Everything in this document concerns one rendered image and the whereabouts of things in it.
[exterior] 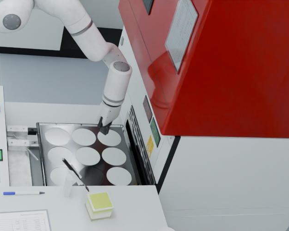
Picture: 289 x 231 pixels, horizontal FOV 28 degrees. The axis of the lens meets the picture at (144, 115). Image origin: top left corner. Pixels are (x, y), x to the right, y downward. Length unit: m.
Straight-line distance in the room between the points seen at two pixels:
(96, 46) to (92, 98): 1.98
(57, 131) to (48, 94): 1.60
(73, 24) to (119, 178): 0.64
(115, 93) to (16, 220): 0.58
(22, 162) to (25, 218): 0.34
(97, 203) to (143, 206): 0.20
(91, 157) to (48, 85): 1.78
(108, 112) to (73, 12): 0.43
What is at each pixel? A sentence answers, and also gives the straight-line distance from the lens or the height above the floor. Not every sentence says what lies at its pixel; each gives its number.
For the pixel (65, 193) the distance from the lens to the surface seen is 2.03.
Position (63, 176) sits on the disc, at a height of 0.90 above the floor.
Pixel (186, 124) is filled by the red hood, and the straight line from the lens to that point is 1.96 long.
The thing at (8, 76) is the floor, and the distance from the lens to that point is 4.04.
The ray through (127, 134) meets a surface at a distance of 2.46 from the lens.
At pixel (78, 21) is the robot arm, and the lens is 1.97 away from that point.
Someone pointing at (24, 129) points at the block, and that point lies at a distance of 2.33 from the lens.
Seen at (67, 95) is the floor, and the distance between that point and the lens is 3.96.
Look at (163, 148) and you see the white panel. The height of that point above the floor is 1.12.
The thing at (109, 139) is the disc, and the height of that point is 0.90.
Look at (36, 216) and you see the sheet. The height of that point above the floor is 0.97.
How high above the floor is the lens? 2.50
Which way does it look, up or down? 39 degrees down
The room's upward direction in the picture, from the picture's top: 18 degrees clockwise
